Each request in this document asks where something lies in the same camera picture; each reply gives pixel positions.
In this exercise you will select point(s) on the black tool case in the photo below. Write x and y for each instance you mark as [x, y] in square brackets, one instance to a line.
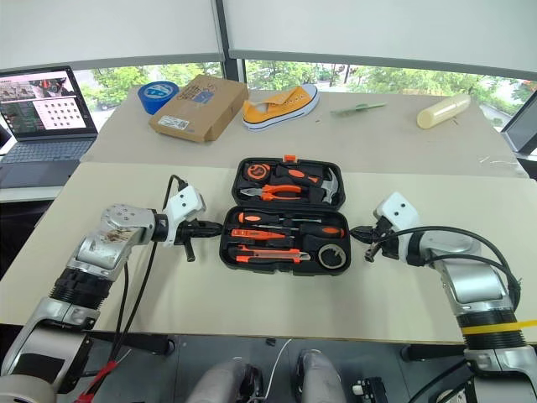
[285, 207]

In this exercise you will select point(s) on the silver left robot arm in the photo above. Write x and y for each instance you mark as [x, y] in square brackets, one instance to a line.
[109, 239]

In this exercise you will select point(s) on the yellow canvas shoe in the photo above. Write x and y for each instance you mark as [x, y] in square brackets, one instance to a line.
[277, 109]

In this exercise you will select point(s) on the cream cylinder roll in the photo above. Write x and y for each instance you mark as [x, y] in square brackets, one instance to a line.
[442, 111]

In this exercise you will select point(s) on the black orange phillips screwdriver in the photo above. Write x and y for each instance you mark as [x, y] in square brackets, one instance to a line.
[323, 231]

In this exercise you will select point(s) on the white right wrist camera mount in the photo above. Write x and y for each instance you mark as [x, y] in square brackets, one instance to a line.
[398, 207]

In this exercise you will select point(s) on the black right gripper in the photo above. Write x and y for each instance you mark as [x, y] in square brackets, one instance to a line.
[386, 241]

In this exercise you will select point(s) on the dark monitor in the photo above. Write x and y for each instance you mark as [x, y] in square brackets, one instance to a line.
[522, 126]

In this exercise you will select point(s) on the brown cardboard box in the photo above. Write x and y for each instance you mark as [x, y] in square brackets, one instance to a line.
[201, 109]

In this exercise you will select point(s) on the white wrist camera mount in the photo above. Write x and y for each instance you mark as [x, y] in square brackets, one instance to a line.
[186, 201]
[398, 207]

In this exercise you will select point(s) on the grey rounded shape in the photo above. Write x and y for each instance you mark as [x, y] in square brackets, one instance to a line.
[218, 382]
[321, 378]

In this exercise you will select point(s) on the grey window frame post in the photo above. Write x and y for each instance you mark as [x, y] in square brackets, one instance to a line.
[230, 42]

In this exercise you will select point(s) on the green plastic strip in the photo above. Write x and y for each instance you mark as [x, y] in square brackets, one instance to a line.
[356, 109]

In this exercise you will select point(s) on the blue tape roll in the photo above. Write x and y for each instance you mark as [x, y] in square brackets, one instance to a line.
[156, 90]

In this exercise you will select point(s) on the orange voltage tester pen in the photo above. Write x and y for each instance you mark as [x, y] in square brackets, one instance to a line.
[256, 233]

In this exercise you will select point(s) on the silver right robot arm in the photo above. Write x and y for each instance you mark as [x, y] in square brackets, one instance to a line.
[474, 277]

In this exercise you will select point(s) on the white roller blind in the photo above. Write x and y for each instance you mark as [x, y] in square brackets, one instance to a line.
[377, 29]
[105, 29]

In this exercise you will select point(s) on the orange black tape measure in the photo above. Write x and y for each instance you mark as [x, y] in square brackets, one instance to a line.
[257, 171]

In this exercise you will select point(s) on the yellow tape strip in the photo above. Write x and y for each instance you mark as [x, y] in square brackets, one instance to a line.
[495, 327]

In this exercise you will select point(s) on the open grey laptop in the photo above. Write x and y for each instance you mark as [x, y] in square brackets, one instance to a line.
[46, 147]

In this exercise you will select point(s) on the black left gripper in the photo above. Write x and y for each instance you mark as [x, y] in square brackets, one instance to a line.
[186, 233]

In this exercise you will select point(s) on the steel claw hammer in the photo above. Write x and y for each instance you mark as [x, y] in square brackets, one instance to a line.
[331, 186]

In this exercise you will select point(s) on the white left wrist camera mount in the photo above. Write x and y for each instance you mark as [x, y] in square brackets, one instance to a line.
[186, 201]

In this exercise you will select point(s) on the orange black utility knife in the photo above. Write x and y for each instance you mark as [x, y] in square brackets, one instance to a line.
[268, 254]

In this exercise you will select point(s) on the orange black slim screwdriver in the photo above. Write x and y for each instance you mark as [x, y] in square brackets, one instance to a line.
[251, 217]

